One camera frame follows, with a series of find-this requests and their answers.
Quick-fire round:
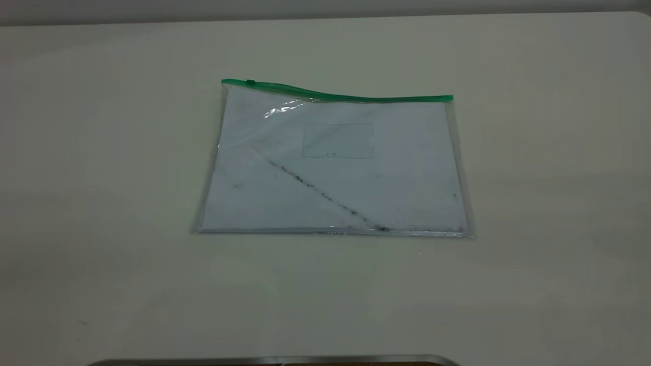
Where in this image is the clear plastic bag green zipper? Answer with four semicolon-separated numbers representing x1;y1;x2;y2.
192;78;475;238

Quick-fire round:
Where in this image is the silver metal edge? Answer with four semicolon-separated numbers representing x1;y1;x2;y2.
86;354;461;366

